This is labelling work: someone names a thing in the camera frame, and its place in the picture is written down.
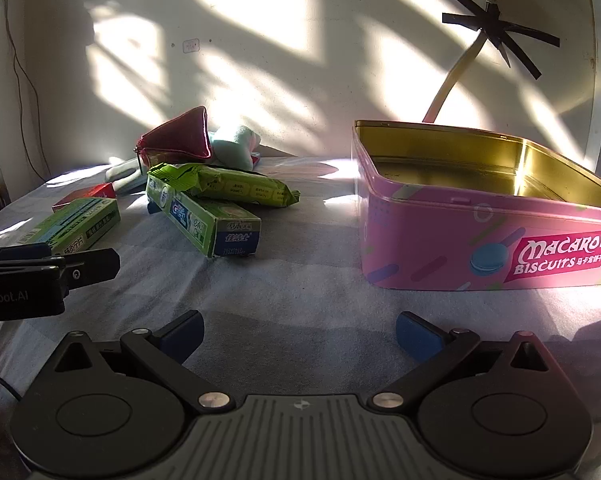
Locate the pale teal pencil case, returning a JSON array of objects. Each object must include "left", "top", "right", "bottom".
[{"left": 105, "top": 157, "right": 149, "bottom": 196}]

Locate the small red box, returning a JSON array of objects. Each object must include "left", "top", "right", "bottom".
[{"left": 51, "top": 182, "right": 118, "bottom": 213}]

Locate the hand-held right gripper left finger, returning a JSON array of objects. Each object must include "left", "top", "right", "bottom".
[{"left": 40, "top": 310, "right": 234, "bottom": 414}]

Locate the black tape cross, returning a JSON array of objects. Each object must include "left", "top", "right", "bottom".
[{"left": 441, "top": 0, "right": 561, "bottom": 80}]

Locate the green white medicine box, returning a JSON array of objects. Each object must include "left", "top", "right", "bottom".
[{"left": 13, "top": 197, "right": 121, "bottom": 257}]

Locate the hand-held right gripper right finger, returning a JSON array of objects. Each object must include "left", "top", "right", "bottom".
[{"left": 371, "top": 311, "right": 564, "bottom": 414}]

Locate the teal plush toy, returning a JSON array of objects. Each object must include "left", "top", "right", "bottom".
[{"left": 208, "top": 124, "right": 262, "bottom": 170}]

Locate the striped grey bed sheet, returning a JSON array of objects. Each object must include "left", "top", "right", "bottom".
[{"left": 0, "top": 152, "right": 601, "bottom": 413}]

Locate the green snack packet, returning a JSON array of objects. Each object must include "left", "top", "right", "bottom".
[{"left": 147, "top": 162, "right": 301, "bottom": 209}]

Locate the thin dark wall wire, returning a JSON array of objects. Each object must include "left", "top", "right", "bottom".
[{"left": 3, "top": 0, "right": 52, "bottom": 182}]

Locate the shiny red triangular pouch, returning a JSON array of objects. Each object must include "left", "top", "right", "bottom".
[{"left": 133, "top": 106, "right": 214, "bottom": 167}]

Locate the white cable conduit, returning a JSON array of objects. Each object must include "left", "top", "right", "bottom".
[{"left": 423, "top": 30, "right": 487, "bottom": 124}]

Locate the blue green toothpaste box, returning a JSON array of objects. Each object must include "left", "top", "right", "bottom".
[{"left": 147, "top": 180, "right": 262, "bottom": 259}]

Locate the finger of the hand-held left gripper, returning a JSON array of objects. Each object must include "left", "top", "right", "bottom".
[{"left": 50, "top": 248, "right": 122, "bottom": 290}]

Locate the pink biscuit tin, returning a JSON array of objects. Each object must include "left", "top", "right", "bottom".
[{"left": 351, "top": 120, "right": 601, "bottom": 292}]

